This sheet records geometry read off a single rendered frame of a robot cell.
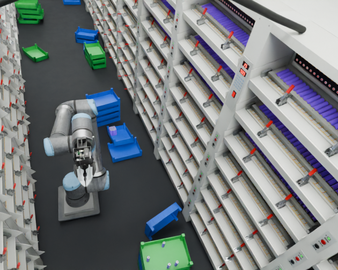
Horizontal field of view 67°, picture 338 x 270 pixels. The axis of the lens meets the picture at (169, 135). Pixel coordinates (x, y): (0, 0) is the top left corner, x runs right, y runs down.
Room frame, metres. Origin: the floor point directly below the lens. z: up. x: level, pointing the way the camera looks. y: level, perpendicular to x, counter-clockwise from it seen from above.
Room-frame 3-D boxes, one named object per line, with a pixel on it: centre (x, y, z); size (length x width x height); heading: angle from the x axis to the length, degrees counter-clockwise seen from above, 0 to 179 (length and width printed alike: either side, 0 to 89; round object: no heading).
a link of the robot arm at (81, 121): (0.80, 0.41, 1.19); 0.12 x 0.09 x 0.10; 23
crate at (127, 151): (1.63, 0.41, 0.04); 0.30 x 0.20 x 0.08; 122
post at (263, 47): (1.11, -0.36, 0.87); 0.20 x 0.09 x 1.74; 122
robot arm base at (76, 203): (0.99, 0.64, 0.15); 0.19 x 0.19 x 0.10
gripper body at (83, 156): (0.64, 0.34, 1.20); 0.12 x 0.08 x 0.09; 23
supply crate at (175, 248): (0.59, -0.14, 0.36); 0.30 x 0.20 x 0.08; 113
